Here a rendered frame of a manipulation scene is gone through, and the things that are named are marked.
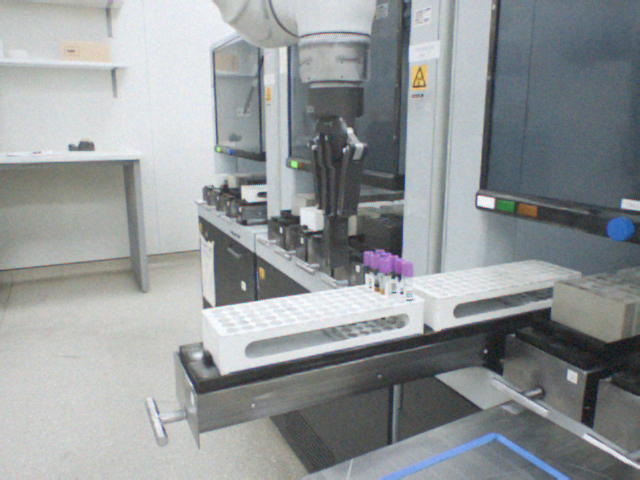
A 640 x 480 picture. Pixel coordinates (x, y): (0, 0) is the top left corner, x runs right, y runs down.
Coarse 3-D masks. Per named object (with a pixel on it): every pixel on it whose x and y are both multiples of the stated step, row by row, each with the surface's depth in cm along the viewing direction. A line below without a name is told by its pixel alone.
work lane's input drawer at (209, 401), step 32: (512, 320) 83; (192, 352) 70; (352, 352) 71; (384, 352) 73; (416, 352) 74; (448, 352) 77; (480, 352) 79; (192, 384) 64; (224, 384) 64; (256, 384) 64; (288, 384) 66; (320, 384) 68; (352, 384) 70; (384, 384) 73; (160, 416) 67; (192, 416) 64; (224, 416) 63; (256, 416) 65
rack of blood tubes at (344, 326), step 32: (352, 288) 81; (224, 320) 69; (256, 320) 69; (288, 320) 69; (320, 320) 68; (352, 320) 71; (384, 320) 78; (416, 320) 75; (224, 352) 64; (256, 352) 72; (288, 352) 67; (320, 352) 69
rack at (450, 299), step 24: (504, 264) 94; (528, 264) 94; (552, 264) 94; (432, 288) 81; (456, 288) 82; (480, 288) 82; (504, 288) 81; (528, 288) 84; (552, 288) 93; (432, 312) 78; (456, 312) 87; (480, 312) 87; (504, 312) 82
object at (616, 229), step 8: (608, 224) 68; (616, 224) 67; (624, 224) 66; (632, 224) 66; (608, 232) 68; (616, 232) 67; (624, 232) 66; (632, 232) 66; (616, 240) 67; (624, 240) 66
